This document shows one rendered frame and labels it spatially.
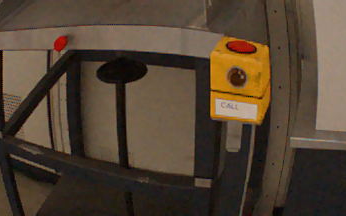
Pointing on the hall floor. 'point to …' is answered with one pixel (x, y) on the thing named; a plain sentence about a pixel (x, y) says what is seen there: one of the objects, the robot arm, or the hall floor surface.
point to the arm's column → (326, 183)
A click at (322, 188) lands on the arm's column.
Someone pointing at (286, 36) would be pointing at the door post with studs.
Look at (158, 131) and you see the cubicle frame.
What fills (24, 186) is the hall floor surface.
